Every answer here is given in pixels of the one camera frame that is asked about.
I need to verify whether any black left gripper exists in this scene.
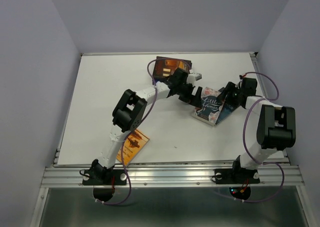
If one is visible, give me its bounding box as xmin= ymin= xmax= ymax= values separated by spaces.
xmin=176 ymin=81 xmax=202 ymax=109

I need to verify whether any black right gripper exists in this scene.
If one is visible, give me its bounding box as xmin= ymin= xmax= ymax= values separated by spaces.
xmin=214 ymin=81 xmax=243 ymax=107

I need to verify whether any Little Women book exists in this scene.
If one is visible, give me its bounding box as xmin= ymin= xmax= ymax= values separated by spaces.
xmin=191 ymin=87 xmax=224 ymax=126

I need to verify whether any Nineteen Eighty-Four blue book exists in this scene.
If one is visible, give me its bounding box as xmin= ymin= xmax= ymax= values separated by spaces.
xmin=214 ymin=93 xmax=239 ymax=126

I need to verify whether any brown glossy paperback book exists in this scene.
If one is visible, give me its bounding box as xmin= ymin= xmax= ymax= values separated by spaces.
xmin=152 ymin=56 xmax=192 ymax=80

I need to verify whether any orange Huckleberry Finn book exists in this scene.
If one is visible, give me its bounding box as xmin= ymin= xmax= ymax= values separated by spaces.
xmin=116 ymin=129 xmax=150 ymax=167

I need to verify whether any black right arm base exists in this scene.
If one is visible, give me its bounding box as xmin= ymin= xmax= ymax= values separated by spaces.
xmin=211 ymin=156 xmax=260 ymax=201

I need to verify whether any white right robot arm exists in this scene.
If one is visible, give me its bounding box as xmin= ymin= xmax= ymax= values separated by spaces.
xmin=217 ymin=77 xmax=296 ymax=182

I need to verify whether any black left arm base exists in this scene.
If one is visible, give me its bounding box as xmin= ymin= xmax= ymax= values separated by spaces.
xmin=79 ymin=159 xmax=132 ymax=206

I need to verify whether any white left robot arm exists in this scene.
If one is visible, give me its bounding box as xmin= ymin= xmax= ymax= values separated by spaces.
xmin=84 ymin=68 xmax=202 ymax=184

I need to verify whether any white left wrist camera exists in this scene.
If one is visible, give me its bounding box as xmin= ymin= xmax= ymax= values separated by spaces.
xmin=186 ymin=72 xmax=202 ymax=85

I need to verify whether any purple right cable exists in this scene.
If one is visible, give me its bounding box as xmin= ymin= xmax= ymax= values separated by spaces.
xmin=212 ymin=71 xmax=285 ymax=203

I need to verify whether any aluminium mounting rail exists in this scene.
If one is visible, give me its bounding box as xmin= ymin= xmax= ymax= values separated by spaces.
xmin=40 ymin=162 xmax=305 ymax=188

